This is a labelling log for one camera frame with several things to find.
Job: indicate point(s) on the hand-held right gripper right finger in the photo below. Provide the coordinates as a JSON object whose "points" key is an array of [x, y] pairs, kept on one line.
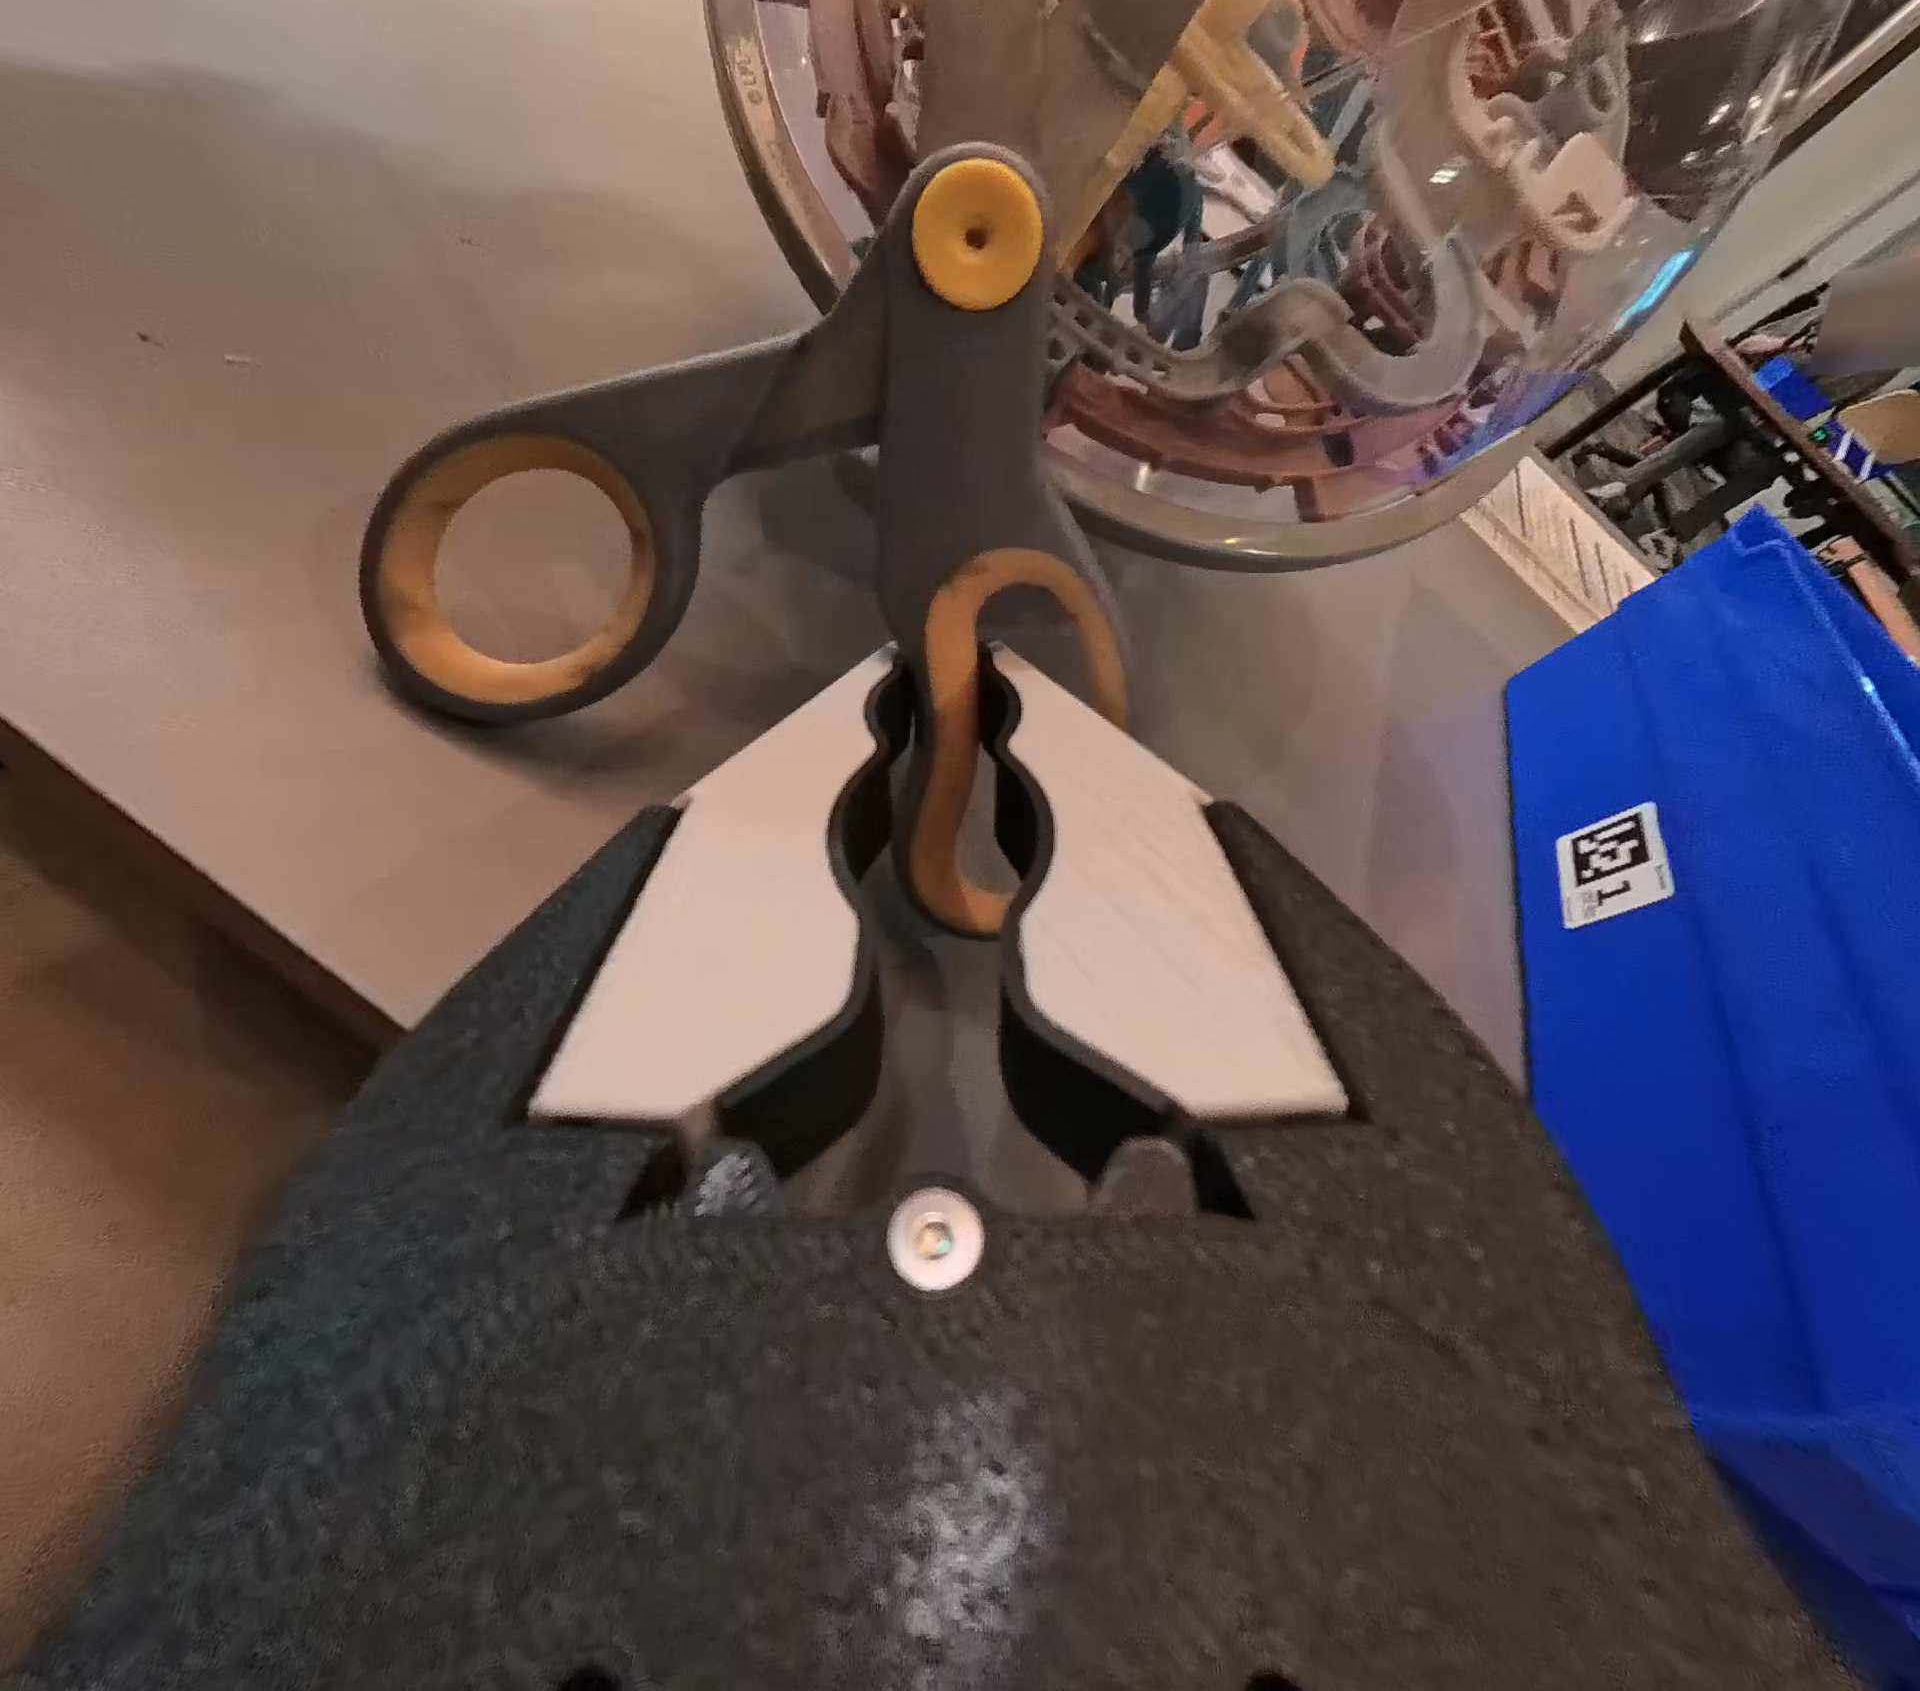
{"points": [[1169, 958]]}

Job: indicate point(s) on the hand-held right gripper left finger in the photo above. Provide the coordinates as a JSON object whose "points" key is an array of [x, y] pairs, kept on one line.
{"points": [[720, 958]]}

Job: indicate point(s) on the blue plastic bin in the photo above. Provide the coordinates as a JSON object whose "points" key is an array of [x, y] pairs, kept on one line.
{"points": [[1725, 1122]]}

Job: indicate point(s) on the clear maze puzzle ball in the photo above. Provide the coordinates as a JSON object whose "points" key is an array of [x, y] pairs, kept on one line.
{"points": [[1502, 71]]}

